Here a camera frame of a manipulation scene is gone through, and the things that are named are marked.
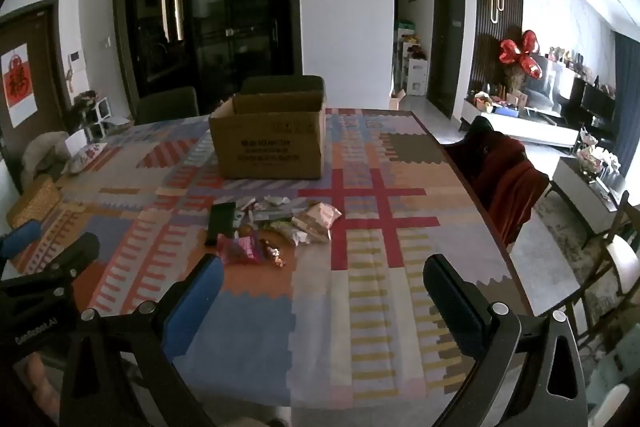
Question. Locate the dark blue curtain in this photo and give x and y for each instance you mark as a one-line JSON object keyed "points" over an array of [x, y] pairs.
{"points": [[627, 107]]}

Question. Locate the white television cabinet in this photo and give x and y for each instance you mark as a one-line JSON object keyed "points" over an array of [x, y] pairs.
{"points": [[530, 127]]}

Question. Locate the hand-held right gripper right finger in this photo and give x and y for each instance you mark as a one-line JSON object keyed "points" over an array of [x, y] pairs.
{"points": [[450, 304]]}

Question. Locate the small shiny wrapped candy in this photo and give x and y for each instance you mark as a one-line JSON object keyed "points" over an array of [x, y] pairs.
{"points": [[274, 254]]}

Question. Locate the dark coffee table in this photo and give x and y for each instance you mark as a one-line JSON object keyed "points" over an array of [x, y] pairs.
{"points": [[585, 194]]}

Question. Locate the brown cardboard box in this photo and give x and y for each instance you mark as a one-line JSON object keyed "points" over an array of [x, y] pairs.
{"points": [[270, 147]]}

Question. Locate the flat screen television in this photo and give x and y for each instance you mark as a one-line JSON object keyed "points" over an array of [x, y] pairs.
{"points": [[552, 87]]}

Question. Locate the white hallway cabinet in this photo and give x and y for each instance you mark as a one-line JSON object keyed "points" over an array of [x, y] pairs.
{"points": [[415, 67]]}

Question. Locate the dark green dining chair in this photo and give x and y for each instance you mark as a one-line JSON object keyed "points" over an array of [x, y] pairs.
{"points": [[167, 104], [282, 83]]}

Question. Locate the white crumpled snack wrapper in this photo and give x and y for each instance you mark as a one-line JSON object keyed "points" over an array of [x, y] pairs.
{"points": [[265, 206]]}

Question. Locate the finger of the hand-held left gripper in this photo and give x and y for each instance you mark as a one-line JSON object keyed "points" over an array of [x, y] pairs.
{"points": [[20, 238], [75, 253]]}

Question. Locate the black snack packet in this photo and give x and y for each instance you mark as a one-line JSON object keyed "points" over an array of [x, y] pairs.
{"points": [[220, 222]]}

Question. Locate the person's left hand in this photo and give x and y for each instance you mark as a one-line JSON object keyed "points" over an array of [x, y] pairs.
{"points": [[37, 379]]}

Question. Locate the brown round ball snack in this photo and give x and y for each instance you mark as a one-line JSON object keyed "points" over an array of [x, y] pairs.
{"points": [[245, 232]]}

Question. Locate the green white snack packet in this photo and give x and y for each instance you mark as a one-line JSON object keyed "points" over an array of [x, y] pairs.
{"points": [[287, 231]]}

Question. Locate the black monitor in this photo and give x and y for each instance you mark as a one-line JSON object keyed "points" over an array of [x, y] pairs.
{"points": [[597, 102]]}

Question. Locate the purple pink snack packet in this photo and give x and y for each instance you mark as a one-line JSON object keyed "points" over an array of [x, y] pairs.
{"points": [[240, 252]]}

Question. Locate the printed fabric pouch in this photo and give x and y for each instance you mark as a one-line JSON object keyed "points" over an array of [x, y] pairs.
{"points": [[87, 156]]}

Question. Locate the looped wall light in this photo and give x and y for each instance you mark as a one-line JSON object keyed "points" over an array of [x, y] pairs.
{"points": [[497, 2]]}

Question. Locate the beige cushion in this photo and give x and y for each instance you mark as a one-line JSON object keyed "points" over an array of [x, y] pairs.
{"points": [[45, 154]]}

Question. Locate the black chair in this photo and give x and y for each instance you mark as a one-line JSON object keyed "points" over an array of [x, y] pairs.
{"points": [[472, 157]]}

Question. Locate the pink flower bouquet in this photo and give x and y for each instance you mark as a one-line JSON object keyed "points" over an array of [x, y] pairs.
{"points": [[595, 157]]}

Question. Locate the dark glass sliding door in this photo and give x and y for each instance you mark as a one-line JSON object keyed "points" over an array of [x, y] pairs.
{"points": [[210, 7]]}

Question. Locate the woven basket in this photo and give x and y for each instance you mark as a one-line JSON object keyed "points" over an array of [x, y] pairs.
{"points": [[35, 202]]}

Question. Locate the red foil balloon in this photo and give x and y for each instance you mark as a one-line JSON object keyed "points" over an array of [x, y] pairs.
{"points": [[522, 52]]}

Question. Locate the brown wooden door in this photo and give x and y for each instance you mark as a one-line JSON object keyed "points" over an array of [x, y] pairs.
{"points": [[47, 72]]}

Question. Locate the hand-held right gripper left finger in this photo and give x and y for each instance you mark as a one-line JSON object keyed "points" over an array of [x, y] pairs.
{"points": [[197, 302]]}

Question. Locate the dark hallway door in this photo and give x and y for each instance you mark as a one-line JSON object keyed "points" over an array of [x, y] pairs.
{"points": [[447, 37]]}

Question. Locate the red and white door poster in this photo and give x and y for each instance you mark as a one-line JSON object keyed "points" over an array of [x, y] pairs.
{"points": [[17, 82]]}

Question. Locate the wooden chair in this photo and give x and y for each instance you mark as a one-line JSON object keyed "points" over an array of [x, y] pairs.
{"points": [[617, 267]]}

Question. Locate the white shelf unit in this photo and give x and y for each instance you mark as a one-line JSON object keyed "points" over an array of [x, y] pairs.
{"points": [[102, 114]]}

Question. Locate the red-brown chair at right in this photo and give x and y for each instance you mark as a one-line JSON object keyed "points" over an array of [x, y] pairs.
{"points": [[515, 187]]}

